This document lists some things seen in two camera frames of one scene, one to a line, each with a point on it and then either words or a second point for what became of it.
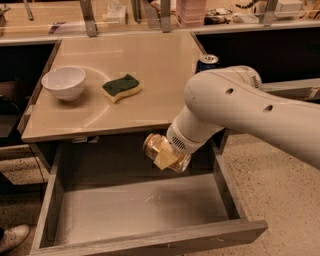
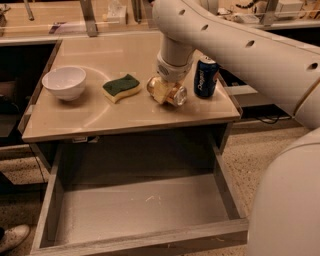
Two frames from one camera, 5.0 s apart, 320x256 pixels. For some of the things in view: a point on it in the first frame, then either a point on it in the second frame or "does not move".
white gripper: (180, 141) → (174, 72)
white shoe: (13, 236) does not move
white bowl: (65, 82) does not move
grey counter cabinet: (111, 84) does not move
